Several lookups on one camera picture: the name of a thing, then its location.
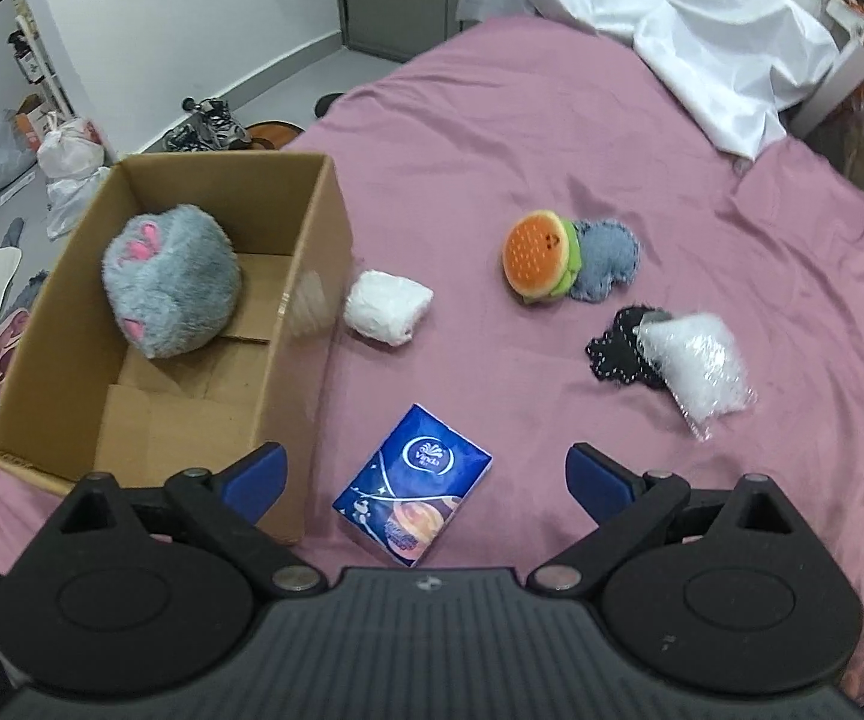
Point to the white desk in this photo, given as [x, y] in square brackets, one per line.
[852, 67]

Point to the white draped sheet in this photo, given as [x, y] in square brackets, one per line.
[702, 37]

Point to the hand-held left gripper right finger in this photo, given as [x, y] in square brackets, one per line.
[597, 480]

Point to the clear bag white stuffing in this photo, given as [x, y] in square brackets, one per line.
[694, 367]

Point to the orange burger plush toy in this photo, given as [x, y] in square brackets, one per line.
[533, 255]

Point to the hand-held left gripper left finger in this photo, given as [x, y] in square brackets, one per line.
[256, 476]

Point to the grey fuzzy cloth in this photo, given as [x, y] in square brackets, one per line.
[33, 289]

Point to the brown cardboard box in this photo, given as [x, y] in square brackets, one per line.
[312, 405]

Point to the pink bed sheet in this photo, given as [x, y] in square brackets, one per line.
[514, 165]

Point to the black dotted cloth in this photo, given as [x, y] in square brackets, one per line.
[616, 352]

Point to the brown floor mat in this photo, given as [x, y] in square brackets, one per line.
[274, 136]

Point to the white soft packet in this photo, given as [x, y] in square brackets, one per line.
[387, 307]

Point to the orange carton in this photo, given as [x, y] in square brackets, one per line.
[29, 124]

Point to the grey plush toy pink paws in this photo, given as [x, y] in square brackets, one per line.
[169, 285]

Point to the grey sock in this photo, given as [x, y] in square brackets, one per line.
[12, 232]

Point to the white plastic bag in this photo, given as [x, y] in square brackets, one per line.
[68, 150]
[76, 202]

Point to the black slipper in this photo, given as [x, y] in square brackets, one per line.
[327, 105]

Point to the blue-grey felt toy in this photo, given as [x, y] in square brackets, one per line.
[606, 255]

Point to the black bottle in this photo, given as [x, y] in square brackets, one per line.
[22, 56]

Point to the blue tissue packet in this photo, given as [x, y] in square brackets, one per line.
[417, 480]

